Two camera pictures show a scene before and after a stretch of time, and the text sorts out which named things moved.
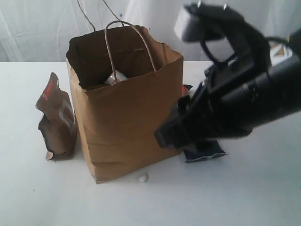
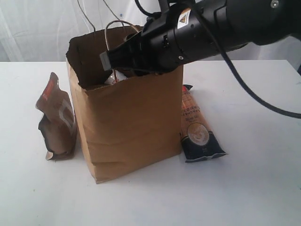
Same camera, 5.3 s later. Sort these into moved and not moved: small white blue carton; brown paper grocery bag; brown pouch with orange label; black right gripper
Moved: black right gripper
Not moved: brown paper grocery bag; small white blue carton; brown pouch with orange label
